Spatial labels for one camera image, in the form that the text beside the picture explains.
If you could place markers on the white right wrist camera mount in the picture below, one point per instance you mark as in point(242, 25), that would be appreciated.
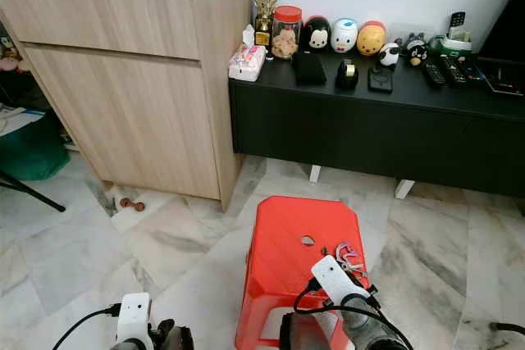
point(336, 279)

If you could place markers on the small black upright remote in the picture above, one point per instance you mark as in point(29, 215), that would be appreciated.
point(457, 20)

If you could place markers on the green desk holder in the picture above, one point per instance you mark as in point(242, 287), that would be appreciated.
point(456, 42)

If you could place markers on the black remote control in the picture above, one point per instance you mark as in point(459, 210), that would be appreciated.
point(454, 70)
point(434, 74)

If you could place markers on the black low console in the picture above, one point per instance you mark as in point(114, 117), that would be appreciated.
point(361, 133)

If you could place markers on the yellow bear plush toy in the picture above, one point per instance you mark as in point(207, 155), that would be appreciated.
point(371, 38)

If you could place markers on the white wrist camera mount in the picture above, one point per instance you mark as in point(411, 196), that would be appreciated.
point(134, 317)
point(336, 279)

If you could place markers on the green plastic bin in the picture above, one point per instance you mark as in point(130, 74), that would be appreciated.
point(37, 153)

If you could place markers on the black flat device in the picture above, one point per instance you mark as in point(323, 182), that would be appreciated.
point(500, 79)

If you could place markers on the black key fob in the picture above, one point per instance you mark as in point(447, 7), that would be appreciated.
point(381, 79)

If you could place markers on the small white panda figure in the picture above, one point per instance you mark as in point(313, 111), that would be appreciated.
point(390, 54)

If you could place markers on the light wood cabinet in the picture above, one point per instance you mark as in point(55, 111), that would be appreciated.
point(131, 79)

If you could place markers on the white duck plush toy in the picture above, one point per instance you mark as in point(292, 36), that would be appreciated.
point(344, 35)

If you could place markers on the pile of small toys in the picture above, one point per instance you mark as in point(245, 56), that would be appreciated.
point(10, 55)

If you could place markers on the small black mouse figure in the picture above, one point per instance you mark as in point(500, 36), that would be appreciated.
point(417, 51)

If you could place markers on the black mouse plush toy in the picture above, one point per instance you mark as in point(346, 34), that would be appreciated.
point(316, 34)

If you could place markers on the small red dumbbell toy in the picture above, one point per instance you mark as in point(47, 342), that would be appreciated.
point(132, 204)

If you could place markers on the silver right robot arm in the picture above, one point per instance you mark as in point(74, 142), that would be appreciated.
point(373, 325)

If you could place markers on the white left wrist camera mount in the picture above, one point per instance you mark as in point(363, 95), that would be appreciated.
point(134, 317)

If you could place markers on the red lid snack jar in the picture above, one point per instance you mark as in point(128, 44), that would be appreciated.
point(287, 36)

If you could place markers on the red plastic stool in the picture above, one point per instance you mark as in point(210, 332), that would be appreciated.
point(283, 272)

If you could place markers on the pink white tissue pack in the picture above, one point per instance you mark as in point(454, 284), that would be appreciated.
point(247, 61)

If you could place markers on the black tripod leg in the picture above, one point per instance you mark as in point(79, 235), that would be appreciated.
point(37, 194)

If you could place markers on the small gold trophy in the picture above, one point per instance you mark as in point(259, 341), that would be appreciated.
point(265, 7)

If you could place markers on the black television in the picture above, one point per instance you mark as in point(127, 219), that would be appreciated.
point(507, 34)

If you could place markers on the black tape dispenser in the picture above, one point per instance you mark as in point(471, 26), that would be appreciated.
point(347, 74)

